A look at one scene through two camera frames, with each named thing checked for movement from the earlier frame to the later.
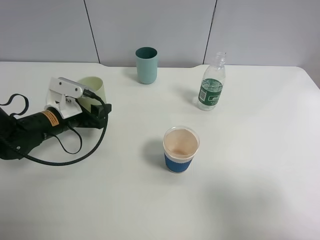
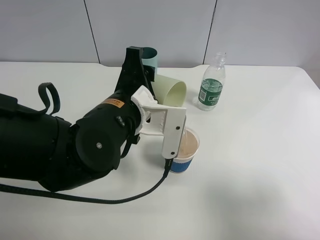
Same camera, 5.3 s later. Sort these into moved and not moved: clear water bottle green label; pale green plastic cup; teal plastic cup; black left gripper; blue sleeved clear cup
Moved: black left gripper; pale green plastic cup
Not moved: blue sleeved clear cup; teal plastic cup; clear water bottle green label
